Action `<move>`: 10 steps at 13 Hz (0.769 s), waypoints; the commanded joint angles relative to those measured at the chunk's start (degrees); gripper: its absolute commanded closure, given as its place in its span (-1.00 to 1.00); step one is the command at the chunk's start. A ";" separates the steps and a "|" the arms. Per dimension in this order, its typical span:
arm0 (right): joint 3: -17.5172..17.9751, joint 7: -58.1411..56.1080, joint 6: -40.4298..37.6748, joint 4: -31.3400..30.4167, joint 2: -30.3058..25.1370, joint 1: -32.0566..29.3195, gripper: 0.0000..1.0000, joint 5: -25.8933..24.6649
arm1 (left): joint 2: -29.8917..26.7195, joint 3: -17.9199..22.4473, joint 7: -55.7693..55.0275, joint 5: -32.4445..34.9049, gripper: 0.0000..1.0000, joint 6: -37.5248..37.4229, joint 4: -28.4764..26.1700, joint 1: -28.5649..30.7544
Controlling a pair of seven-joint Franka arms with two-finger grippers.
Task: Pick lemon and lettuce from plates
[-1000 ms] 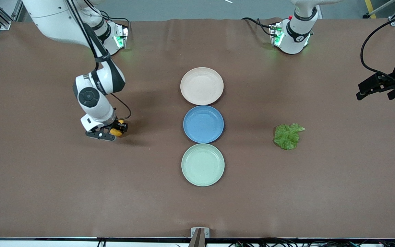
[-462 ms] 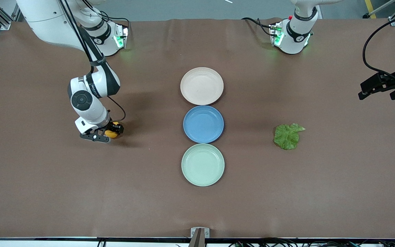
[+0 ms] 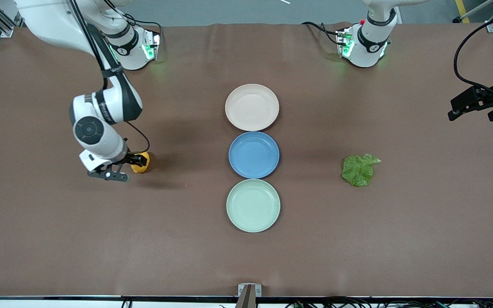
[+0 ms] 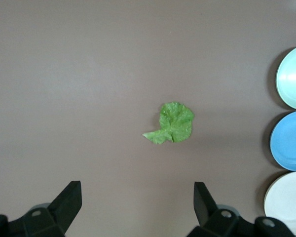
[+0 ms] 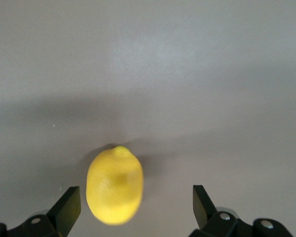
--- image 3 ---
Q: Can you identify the yellow lemon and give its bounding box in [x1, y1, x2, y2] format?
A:
[130, 152, 151, 174]

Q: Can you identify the green lettuce leaf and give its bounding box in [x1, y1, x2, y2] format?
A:
[341, 154, 382, 187]

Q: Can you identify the brown table cover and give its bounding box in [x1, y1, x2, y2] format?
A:
[0, 22, 493, 298]

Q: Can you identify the thin rod with black foot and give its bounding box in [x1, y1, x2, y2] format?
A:
[452, 0, 493, 23]

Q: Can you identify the blue plate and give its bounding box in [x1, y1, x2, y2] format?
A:
[229, 131, 280, 179]

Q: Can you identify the beige plate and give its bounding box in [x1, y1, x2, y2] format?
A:
[225, 83, 280, 132]

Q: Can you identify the pale green plate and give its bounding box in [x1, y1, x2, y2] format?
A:
[226, 179, 281, 233]

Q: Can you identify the black base cable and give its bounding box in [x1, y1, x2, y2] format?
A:
[110, 0, 163, 39]
[301, 21, 343, 45]

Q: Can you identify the white table edge rail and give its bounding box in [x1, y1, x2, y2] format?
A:
[0, 295, 493, 308]

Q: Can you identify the grey metal bracket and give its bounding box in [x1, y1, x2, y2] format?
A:
[235, 283, 262, 308]

